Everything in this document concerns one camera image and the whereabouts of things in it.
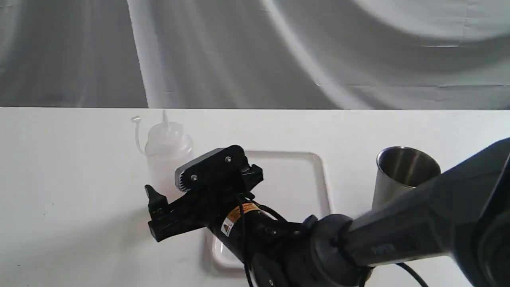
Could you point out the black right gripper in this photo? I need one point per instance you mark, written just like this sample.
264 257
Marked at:
253 232

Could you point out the translucent squeeze bottle amber liquid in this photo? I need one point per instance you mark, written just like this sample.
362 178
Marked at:
167 148

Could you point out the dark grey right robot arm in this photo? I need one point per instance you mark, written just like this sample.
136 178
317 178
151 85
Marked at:
462 213

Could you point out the stainless steel cup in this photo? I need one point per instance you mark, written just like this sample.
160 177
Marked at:
401 169

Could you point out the white rectangular plastic tray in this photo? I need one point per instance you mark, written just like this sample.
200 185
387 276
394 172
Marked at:
294 184

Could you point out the grey fabric backdrop curtain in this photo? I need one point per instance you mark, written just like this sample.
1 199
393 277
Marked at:
260 54

